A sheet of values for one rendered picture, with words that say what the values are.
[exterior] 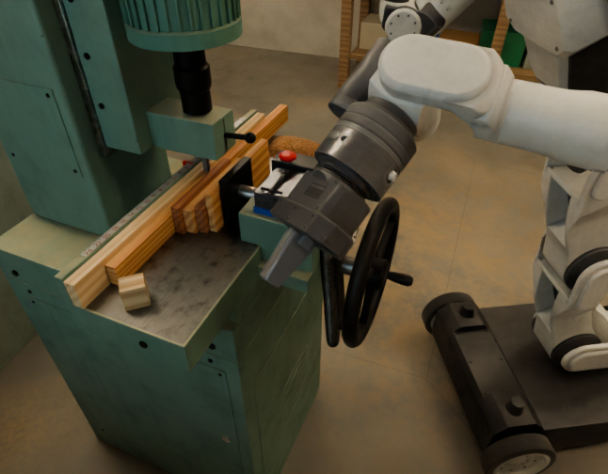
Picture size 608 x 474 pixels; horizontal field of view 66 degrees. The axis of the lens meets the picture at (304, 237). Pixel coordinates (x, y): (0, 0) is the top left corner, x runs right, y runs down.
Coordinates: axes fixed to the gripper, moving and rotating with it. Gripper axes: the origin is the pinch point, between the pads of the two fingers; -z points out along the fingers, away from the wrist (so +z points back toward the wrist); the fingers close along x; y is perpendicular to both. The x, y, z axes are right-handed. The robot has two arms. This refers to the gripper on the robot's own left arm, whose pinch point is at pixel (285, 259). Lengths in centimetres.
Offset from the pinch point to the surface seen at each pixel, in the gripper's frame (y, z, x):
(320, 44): -102, 168, 343
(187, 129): 7.7, 7.9, 39.5
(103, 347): -11, -39, 58
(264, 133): -10, 20, 58
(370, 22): -96, 175, 268
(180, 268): -2.7, -11.2, 29.6
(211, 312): -6.7, -12.7, 19.3
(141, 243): 4.0, -11.5, 32.2
